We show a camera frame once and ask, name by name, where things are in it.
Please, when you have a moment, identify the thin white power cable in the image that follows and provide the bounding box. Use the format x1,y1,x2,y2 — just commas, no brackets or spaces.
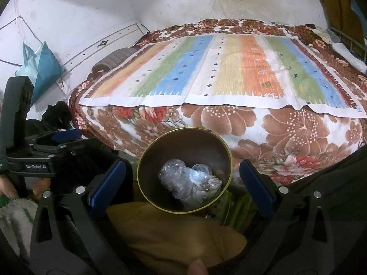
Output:
207,0,227,20

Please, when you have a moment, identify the blue bag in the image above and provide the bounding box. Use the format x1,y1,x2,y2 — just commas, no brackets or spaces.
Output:
14,41,67,105

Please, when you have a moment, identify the green striped cloth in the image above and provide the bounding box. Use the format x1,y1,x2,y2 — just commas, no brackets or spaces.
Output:
206,188,256,227

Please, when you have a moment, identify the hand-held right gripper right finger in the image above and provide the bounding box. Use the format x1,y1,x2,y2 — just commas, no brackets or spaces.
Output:
239,159,336,275

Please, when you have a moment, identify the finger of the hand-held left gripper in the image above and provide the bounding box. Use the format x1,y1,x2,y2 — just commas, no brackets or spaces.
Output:
30,129,83,150
56,137,114,161

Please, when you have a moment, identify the metal bed rail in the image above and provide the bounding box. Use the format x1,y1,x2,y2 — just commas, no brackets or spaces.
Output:
326,25,367,61

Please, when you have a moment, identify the white green towel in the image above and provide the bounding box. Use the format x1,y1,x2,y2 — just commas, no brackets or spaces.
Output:
0,197,38,237

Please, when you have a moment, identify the mustard fleece cloth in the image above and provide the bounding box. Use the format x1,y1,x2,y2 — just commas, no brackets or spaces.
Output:
106,200,247,275

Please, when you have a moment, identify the cream crumpled cloth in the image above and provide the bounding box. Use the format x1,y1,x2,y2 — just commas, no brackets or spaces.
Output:
313,28,334,40

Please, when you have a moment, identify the person's left hand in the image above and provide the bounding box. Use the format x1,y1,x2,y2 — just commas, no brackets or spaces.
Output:
0,175,51,200

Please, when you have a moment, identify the grey striped pillow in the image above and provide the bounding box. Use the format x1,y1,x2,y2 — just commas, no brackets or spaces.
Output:
91,47,139,73

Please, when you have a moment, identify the denim cloth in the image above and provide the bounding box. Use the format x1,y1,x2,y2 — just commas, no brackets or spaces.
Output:
348,0,367,21

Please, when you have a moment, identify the floral brown blanket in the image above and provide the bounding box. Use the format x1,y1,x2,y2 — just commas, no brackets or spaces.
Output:
68,18,367,187

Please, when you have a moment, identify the striped colourful mat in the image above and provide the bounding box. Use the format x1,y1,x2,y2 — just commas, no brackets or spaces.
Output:
78,33,367,118

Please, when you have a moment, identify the white headboard with metal trim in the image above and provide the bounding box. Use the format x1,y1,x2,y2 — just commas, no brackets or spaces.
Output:
61,22,144,73

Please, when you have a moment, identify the dark bin with gold rim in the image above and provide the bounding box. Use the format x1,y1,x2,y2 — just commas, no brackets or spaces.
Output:
137,127,233,214

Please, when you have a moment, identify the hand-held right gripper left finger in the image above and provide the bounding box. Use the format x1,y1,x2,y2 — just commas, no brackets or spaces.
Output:
30,160,136,275

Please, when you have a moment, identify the black cloth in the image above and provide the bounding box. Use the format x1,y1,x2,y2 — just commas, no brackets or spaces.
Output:
41,101,73,131

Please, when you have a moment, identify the clear plastic wrap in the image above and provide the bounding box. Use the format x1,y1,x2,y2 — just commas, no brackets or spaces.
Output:
158,159,223,207

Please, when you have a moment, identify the white rolled cloth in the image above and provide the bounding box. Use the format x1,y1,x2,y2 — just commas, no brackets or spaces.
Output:
333,43,367,70

